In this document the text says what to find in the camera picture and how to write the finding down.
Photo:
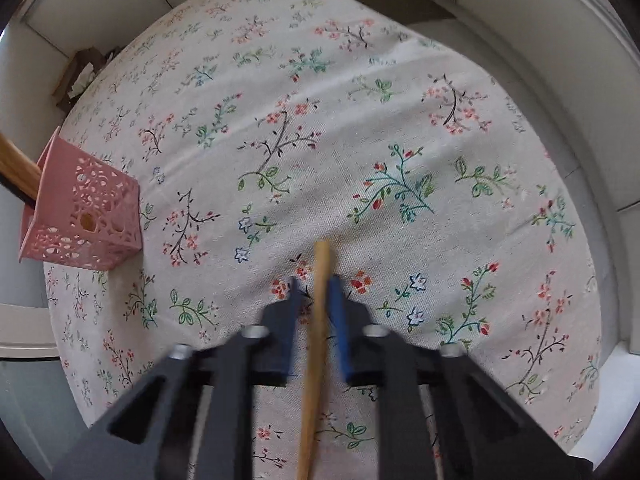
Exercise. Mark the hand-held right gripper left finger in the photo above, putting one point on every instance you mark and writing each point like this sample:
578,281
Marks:
292,330

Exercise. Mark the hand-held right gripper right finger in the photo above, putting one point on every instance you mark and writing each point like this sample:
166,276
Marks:
340,330

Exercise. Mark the wooden chopstick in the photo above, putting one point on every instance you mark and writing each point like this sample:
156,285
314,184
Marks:
24,184
317,350
20,160

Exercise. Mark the pink perforated utensil holder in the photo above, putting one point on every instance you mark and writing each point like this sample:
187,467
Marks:
85,215

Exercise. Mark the dark chopstick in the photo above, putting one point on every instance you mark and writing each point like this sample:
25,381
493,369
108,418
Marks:
12,192

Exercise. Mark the floral tablecloth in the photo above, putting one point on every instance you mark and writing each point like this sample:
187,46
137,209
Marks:
350,135

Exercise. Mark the cardboard box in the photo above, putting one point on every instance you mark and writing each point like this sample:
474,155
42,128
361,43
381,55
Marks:
82,77

